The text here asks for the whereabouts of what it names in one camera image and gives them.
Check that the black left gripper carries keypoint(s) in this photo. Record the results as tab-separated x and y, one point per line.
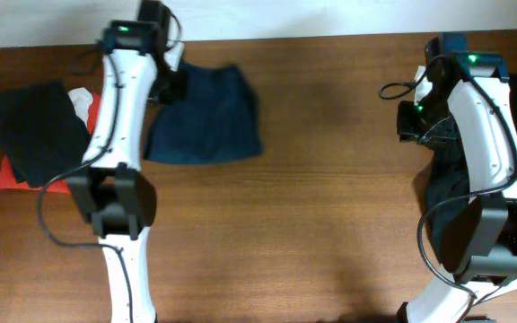
169	88

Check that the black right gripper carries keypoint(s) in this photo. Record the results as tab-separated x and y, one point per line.
407	120

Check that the dark navy blue shorts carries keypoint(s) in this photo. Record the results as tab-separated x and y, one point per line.
217	121

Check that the black garment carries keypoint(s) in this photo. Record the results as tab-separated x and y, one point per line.
449	178
39	121

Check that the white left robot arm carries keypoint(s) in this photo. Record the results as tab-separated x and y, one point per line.
109	189

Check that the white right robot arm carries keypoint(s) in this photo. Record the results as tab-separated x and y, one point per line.
465	96

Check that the white folded garment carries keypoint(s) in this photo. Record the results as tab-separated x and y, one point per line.
82	101

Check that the red folded garment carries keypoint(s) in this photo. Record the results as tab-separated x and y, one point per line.
16	174

